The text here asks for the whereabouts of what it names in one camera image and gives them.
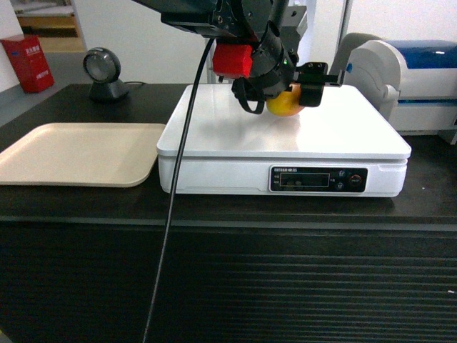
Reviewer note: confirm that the dark red yellow mango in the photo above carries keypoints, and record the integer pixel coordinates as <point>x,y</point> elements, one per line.
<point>286,103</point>

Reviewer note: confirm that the white blue label printer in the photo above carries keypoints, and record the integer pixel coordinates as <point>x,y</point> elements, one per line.
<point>411,83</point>

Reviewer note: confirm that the white checkout scale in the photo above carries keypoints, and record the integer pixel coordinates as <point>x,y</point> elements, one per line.
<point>342,148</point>

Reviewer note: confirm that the red fire extinguisher box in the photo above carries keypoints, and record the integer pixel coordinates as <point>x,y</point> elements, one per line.
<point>29,62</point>

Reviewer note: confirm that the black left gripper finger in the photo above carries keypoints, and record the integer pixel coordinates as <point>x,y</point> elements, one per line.
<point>249,98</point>

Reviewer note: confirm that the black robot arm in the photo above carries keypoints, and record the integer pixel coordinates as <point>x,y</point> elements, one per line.
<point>196,17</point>

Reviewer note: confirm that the red camera mount block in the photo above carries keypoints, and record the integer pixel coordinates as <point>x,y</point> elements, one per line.
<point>232,60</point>

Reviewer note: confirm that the black barcode scanner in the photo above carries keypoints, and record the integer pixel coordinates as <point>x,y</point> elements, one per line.
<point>104,68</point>

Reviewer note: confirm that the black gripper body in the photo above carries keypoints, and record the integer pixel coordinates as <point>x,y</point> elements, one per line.
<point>275,62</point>

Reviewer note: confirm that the beige plastic tray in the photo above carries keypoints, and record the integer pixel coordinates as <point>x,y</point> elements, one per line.
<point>82,154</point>

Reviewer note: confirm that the black checkout counter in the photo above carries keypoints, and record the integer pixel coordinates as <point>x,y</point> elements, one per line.
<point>93,265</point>

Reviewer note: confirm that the wooden shelf unit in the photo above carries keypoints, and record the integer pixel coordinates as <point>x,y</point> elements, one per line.
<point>54,22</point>

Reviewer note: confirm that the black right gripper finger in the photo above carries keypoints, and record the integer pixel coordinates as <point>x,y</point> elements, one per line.
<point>311,95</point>

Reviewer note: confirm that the white receipt printer kiosk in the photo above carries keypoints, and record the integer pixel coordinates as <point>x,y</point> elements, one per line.
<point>310,32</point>

